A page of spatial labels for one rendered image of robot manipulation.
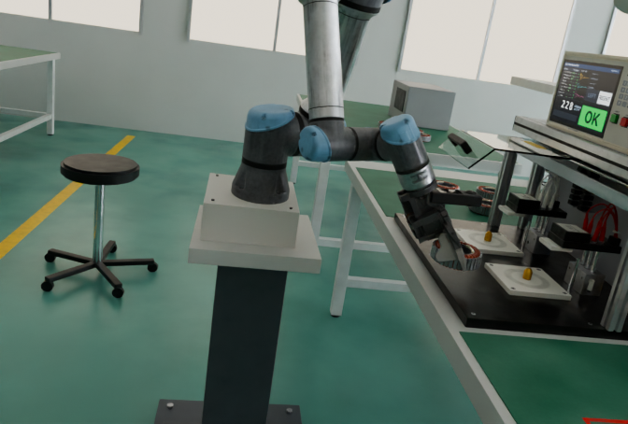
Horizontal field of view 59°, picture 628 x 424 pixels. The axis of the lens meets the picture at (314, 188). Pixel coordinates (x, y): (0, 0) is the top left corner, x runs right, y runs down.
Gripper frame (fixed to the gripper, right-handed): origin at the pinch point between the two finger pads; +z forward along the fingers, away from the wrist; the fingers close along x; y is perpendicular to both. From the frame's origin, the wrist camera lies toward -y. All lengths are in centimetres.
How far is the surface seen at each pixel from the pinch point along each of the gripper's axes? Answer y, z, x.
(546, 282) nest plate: -17.9, 16.9, -1.5
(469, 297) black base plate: 1.9, 6.1, 7.5
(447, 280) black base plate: 4.0, 4.9, -0.2
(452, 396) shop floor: 10, 93, -62
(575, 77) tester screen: -50, -19, -28
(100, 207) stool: 123, -16, -139
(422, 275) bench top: 8.1, 5.1, -7.0
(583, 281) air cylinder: -25.6, 19.0, 0.8
